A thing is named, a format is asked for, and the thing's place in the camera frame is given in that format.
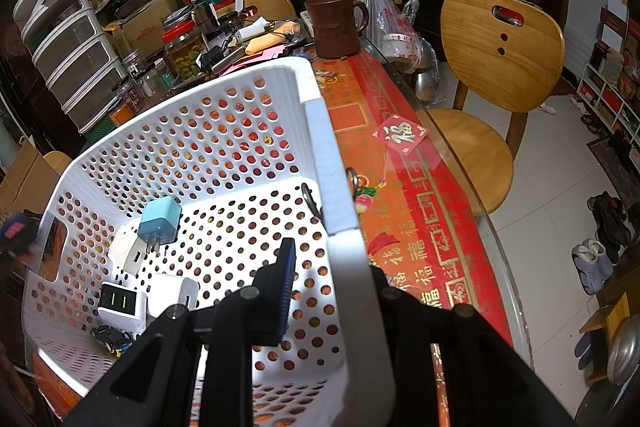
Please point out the dark door mat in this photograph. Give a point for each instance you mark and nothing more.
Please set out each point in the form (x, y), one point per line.
(615, 157)

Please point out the empty glass jar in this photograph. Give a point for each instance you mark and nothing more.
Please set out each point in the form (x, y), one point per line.
(152, 84)

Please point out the red square paper cutout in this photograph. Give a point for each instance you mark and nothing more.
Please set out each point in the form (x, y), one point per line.
(400, 134)

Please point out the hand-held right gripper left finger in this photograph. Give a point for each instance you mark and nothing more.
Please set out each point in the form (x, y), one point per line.
(285, 287)

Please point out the clear plastic bag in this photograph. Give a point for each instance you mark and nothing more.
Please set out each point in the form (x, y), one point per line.
(395, 37)

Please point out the black power adapter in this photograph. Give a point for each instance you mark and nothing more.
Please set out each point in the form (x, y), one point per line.
(210, 57)

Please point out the white power adapter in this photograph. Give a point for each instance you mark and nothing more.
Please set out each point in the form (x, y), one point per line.
(251, 30)

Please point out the printed cardboard box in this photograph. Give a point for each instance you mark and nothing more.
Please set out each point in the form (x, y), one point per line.
(145, 24)

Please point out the white charger black port face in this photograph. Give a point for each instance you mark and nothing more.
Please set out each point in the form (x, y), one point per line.
(117, 302)

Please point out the small wooden stool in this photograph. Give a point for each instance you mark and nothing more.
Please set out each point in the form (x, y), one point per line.
(602, 332)

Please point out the red-lid pickle jar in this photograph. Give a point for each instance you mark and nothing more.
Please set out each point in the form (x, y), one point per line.
(185, 54)

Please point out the red printed tablecloth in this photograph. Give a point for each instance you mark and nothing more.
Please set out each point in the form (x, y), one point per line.
(400, 217)

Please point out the white stacked drawer tower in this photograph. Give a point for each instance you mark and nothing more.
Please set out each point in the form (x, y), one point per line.
(65, 52)

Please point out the orange pouch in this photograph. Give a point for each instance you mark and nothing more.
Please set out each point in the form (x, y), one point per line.
(272, 38)

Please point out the small black-lid jar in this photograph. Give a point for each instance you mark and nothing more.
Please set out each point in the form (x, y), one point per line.
(132, 62)

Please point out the white wall charger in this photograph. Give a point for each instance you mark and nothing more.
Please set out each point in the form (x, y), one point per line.
(125, 252)
(170, 292)

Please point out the white cubby shelf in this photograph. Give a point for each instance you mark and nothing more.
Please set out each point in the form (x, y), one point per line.
(610, 77)

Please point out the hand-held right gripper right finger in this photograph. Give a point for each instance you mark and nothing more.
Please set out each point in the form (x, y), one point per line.
(400, 317)

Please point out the metal pot lid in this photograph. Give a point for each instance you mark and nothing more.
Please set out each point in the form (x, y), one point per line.
(625, 352)

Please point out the open cardboard box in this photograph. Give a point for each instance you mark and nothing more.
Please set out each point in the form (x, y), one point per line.
(20, 172)

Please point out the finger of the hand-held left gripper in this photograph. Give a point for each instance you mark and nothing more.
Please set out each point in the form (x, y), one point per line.
(15, 252)

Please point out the black sandals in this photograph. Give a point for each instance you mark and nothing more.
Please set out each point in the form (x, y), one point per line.
(610, 217)

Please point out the white perforated plastic basket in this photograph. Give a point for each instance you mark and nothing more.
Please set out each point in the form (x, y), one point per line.
(225, 147)

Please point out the blue grey slippers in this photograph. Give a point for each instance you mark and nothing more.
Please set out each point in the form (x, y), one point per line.
(592, 264)

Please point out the brown ceramic mug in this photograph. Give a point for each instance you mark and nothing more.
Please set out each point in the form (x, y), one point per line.
(332, 27)

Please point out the green round plastic basket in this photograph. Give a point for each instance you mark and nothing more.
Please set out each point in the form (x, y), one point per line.
(97, 127)

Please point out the light blue wall charger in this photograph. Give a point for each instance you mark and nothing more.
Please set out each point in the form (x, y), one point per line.
(160, 219)

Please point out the orange jam jar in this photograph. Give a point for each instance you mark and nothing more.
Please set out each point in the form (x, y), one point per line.
(120, 113)

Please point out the yellow toy car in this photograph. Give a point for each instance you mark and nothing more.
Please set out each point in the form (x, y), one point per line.
(112, 338)

